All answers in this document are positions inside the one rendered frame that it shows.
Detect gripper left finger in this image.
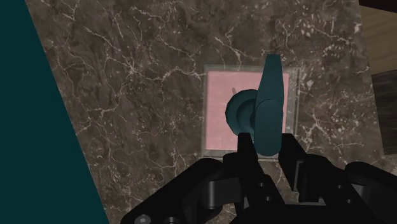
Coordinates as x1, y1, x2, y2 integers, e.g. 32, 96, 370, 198
120, 132, 282, 224

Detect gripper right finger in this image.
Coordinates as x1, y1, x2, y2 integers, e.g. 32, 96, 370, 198
277, 133, 397, 224

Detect teal kitchen tool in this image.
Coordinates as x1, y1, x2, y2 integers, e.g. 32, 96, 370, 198
225, 54, 285, 157

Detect pink square clear-rimmed box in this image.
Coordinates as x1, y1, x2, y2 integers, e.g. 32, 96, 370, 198
200, 64, 301, 162

